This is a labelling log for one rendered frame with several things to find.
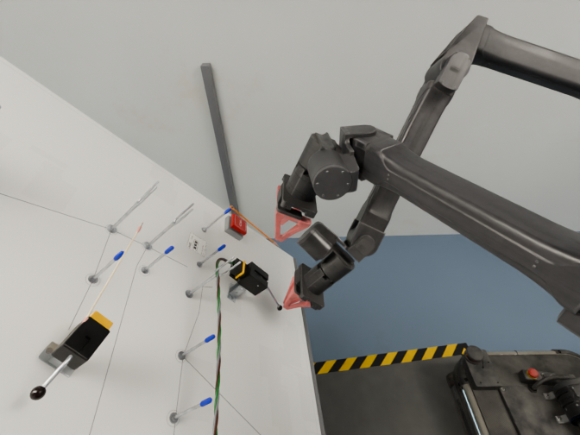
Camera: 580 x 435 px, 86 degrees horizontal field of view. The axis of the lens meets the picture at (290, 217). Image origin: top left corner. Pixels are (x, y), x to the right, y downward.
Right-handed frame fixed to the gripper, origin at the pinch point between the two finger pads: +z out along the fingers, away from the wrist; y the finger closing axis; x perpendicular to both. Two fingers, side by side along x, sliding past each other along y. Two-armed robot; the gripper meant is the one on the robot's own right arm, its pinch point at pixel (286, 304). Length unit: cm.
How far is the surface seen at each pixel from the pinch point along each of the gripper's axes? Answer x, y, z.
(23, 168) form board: -57, 5, -2
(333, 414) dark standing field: 81, -21, 64
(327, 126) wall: 13, -124, -17
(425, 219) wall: 116, -135, -12
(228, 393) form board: -8.6, 21.7, 5.8
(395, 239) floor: 112, -133, 13
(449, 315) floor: 131, -71, 9
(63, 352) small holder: -36.3, 30.4, -4.5
